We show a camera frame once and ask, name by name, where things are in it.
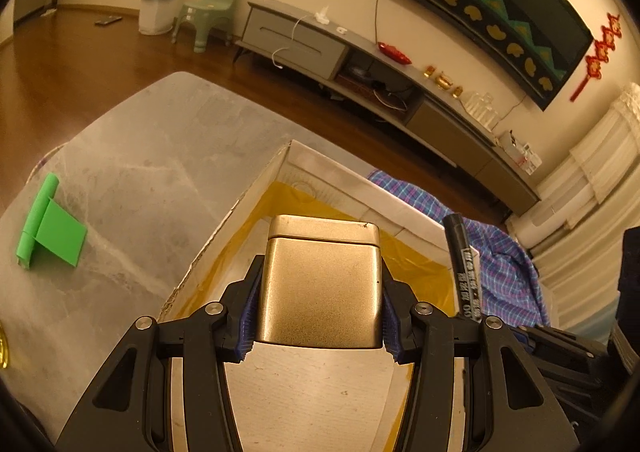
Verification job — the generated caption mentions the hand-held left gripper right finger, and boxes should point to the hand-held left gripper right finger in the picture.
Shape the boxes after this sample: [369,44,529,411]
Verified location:
[381,277,583,452]

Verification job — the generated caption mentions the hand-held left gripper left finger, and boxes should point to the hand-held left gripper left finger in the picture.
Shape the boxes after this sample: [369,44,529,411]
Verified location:
[52,254,266,452]

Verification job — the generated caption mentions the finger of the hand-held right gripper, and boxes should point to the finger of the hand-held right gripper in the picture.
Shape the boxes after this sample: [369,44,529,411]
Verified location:
[514,324,609,379]

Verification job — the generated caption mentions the square gold metal tin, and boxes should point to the square gold metal tin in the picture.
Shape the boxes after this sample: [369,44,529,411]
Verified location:
[254,214,385,350]

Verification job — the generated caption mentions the black marker pen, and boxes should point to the black marker pen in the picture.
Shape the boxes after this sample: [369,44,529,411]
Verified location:
[442,213,483,323]

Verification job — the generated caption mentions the white cardboard box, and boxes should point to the white cardboard box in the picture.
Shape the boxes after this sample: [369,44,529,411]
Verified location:
[159,139,458,452]

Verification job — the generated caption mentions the blue plaid cloth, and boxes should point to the blue plaid cloth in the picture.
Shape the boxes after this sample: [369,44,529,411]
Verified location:
[367,169,552,333]

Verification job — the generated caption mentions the white curtain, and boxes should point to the white curtain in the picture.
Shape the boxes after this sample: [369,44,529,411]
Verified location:
[505,82,640,348]

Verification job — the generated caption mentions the white paper box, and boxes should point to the white paper box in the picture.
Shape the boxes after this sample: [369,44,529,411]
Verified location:
[497,129,542,175]

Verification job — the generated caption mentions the clear glass cup set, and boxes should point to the clear glass cup set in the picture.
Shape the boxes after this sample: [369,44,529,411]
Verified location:
[462,91,501,130]

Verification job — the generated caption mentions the red dish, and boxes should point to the red dish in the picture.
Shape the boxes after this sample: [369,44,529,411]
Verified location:
[378,41,412,65]

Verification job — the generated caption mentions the grey television cabinet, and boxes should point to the grey television cabinet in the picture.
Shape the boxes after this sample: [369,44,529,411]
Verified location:
[234,0,542,218]

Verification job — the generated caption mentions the green plastic child chair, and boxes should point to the green plastic child chair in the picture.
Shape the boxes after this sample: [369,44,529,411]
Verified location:
[171,0,241,52]

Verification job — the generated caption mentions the white plant pot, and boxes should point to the white plant pot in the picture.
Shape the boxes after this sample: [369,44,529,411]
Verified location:
[138,0,182,36]

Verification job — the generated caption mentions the tangled shelf cables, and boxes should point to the tangled shelf cables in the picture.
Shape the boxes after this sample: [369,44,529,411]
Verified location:
[372,82,416,111]

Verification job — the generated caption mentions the red knot wall ornament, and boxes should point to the red knot wall ornament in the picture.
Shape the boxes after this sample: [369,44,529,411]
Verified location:
[570,12,622,103]

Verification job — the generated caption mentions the white charger cable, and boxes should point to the white charger cable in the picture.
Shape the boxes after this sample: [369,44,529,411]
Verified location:
[272,14,321,70]

